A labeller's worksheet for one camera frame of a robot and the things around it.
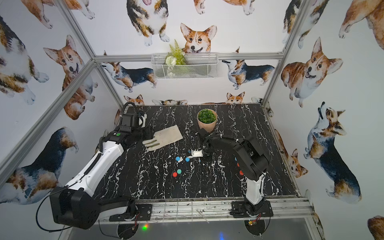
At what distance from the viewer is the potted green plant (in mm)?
993

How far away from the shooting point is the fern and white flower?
0.81 metres

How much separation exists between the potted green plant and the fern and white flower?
34cm
